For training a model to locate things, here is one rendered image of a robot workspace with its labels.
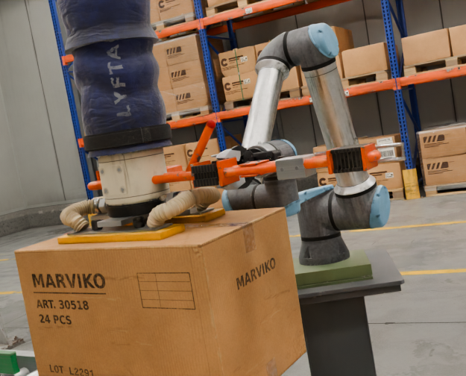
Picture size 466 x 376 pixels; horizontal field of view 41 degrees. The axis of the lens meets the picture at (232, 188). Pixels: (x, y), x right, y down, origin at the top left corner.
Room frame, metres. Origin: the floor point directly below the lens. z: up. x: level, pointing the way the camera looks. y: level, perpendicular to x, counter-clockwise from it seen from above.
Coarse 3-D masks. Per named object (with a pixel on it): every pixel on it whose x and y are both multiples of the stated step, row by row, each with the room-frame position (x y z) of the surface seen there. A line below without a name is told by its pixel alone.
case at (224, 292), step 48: (48, 240) 1.70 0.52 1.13; (192, 240) 1.35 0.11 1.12; (240, 240) 1.43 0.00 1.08; (288, 240) 1.63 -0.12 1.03; (48, 288) 1.56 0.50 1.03; (96, 288) 1.47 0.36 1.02; (144, 288) 1.39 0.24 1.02; (192, 288) 1.32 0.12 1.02; (240, 288) 1.40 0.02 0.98; (288, 288) 1.59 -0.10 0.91; (48, 336) 1.58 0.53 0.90; (96, 336) 1.49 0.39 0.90; (144, 336) 1.41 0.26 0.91; (192, 336) 1.33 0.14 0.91; (240, 336) 1.38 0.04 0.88; (288, 336) 1.56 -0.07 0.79
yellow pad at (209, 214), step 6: (204, 210) 1.64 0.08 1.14; (210, 210) 1.65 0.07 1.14; (216, 210) 1.64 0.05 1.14; (222, 210) 1.66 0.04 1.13; (180, 216) 1.63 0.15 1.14; (186, 216) 1.62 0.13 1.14; (192, 216) 1.61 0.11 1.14; (198, 216) 1.60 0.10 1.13; (204, 216) 1.59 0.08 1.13; (210, 216) 1.61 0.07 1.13; (216, 216) 1.63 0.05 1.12; (168, 222) 1.65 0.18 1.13; (174, 222) 1.64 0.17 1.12; (180, 222) 1.63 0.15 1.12; (186, 222) 1.62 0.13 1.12; (192, 222) 1.61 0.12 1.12
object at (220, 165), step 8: (208, 160) 1.55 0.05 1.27; (216, 160) 1.55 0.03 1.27; (224, 160) 1.47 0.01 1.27; (232, 160) 1.50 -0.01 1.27; (192, 168) 1.48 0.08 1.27; (200, 168) 1.46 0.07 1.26; (208, 168) 1.45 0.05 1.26; (216, 168) 1.45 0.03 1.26; (192, 176) 1.49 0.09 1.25; (200, 176) 1.48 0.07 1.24; (208, 176) 1.46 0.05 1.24; (216, 176) 1.45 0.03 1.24; (232, 176) 1.49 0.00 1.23; (200, 184) 1.47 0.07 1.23; (208, 184) 1.46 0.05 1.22; (216, 184) 1.45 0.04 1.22; (224, 184) 1.45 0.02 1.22
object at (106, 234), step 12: (96, 228) 1.58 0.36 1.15; (108, 228) 1.58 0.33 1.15; (120, 228) 1.55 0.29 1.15; (132, 228) 1.52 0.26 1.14; (144, 228) 1.48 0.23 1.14; (156, 228) 1.46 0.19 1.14; (168, 228) 1.46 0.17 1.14; (180, 228) 1.49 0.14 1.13; (60, 240) 1.60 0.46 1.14; (72, 240) 1.57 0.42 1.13; (84, 240) 1.55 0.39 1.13; (96, 240) 1.53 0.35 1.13; (108, 240) 1.51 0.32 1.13; (120, 240) 1.49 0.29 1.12; (132, 240) 1.47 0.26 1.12; (144, 240) 1.45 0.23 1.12
